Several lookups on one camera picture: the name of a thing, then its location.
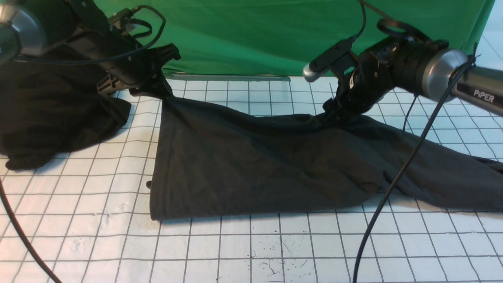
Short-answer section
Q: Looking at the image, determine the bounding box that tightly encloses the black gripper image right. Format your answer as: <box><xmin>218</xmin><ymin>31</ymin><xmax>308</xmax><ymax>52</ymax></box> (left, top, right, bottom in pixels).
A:
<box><xmin>322</xmin><ymin>72</ymin><xmax>393</xmax><ymax>122</ymax></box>

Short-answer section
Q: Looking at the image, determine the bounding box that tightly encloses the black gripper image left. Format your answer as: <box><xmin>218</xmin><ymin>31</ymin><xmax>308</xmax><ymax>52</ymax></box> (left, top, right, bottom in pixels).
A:
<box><xmin>71</xmin><ymin>31</ymin><xmax>182</xmax><ymax>99</ymax></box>

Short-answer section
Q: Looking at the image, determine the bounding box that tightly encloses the gray long-sleeve top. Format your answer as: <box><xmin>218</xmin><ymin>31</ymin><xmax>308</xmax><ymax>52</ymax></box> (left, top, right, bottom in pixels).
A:
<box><xmin>146</xmin><ymin>88</ymin><xmax>503</xmax><ymax>221</ymax></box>

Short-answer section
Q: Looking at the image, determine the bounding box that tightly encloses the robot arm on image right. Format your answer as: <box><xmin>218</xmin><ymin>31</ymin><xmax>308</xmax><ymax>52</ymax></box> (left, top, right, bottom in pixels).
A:
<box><xmin>323</xmin><ymin>37</ymin><xmax>502</xmax><ymax>122</ymax></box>

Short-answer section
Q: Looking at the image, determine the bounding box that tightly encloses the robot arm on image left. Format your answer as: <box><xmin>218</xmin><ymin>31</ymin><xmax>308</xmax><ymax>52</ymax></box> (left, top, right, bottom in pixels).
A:
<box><xmin>0</xmin><ymin>0</ymin><xmax>181</xmax><ymax>99</ymax></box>

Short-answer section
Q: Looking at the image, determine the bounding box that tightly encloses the green backdrop cloth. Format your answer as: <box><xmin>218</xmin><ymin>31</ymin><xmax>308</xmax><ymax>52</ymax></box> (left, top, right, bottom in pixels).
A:
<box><xmin>96</xmin><ymin>0</ymin><xmax>494</xmax><ymax>76</ymax></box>

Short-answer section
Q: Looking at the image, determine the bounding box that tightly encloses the black crumpled garment pile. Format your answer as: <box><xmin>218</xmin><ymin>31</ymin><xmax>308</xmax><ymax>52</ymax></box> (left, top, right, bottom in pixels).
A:
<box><xmin>0</xmin><ymin>61</ymin><xmax>132</xmax><ymax>171</ymax></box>

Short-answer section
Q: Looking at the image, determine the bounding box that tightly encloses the black cable image right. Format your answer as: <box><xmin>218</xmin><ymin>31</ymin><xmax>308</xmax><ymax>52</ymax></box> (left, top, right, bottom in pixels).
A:
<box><xmin>352</xmin><ymin>0</ymin><xmax>478</xmax><ymax>283</ymax></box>

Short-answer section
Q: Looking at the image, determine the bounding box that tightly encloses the black cable image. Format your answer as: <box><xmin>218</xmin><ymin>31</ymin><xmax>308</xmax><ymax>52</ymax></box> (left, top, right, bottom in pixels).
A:
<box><xmin>352</xmin><ymin>0</ymin><xmax>478</xmax><ymax>283</ymax></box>
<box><xmin>0</xmin><ymin>5</ymin><xmax>166</xmax><ymax>283</ymax></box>

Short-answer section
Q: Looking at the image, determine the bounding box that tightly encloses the black cable image left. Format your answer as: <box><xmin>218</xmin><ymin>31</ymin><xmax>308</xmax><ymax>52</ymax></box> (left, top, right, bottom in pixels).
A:
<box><xmin>0</xmin><ymin>5</ymin><xmax>166</xmax><ymax>283</ymax></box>

